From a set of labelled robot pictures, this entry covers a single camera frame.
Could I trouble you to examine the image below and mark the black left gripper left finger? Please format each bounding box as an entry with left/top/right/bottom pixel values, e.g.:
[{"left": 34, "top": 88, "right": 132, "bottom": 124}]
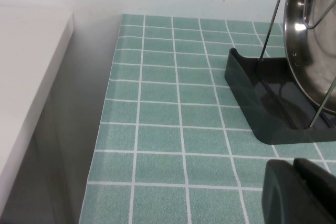
[{"left": 262, "top": 159, "right": 336, "bottom": 224}]

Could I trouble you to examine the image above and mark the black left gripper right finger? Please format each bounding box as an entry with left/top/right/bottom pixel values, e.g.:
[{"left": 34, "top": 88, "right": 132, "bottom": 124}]
[{"left": 293, "top": 157, "right": 336, "bottom": 219}]

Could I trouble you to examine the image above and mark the stainless steel lid black knob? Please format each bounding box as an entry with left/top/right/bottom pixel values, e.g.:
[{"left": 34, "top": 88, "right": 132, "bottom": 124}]
[{"left": 282, "top": 0, "right": 336, "bottom": 116}]

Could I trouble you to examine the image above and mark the green tile pattern tablecloth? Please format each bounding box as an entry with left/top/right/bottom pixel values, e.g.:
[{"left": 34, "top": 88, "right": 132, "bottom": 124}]
[{"left": 78, "top": 13, "right": 336, "bottom": 224}]

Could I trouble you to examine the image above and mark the white cabinet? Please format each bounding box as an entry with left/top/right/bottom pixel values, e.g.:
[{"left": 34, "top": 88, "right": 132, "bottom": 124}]
[{"left": 0, "top": 5, "right": 76, "bottom": 224}]

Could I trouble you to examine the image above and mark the black tray wire lid rack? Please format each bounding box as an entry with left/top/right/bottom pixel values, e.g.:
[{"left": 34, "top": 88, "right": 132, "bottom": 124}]
[{"left": 224, "top": 0, "right": 336, "bottom": 145}]

